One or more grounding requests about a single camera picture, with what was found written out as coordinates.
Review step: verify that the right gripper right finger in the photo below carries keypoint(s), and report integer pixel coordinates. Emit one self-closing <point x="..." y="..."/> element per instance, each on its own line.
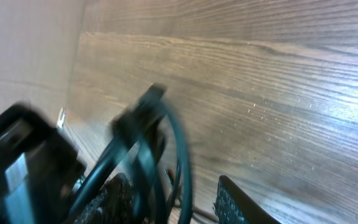
<point x="234" y="206"/>

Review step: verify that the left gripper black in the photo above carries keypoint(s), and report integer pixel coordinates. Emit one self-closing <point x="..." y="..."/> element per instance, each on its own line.
<point x="38" y="168"/>

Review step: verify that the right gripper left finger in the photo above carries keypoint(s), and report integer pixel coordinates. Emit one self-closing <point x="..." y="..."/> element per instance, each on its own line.
<point x="112" y="205"/>

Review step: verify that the cardboard backdrop panel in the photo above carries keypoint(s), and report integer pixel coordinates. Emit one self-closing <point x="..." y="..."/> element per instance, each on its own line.
<point x="38" y="41"/>

